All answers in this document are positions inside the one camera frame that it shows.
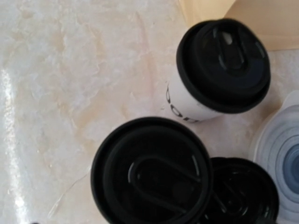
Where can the white paper coffee cup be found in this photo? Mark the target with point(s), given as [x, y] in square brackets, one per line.
[184, 105]

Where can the black lid stack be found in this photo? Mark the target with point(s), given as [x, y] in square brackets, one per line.
[243, 193]

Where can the brown paper bag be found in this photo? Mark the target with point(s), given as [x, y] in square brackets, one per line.
[275, 22]

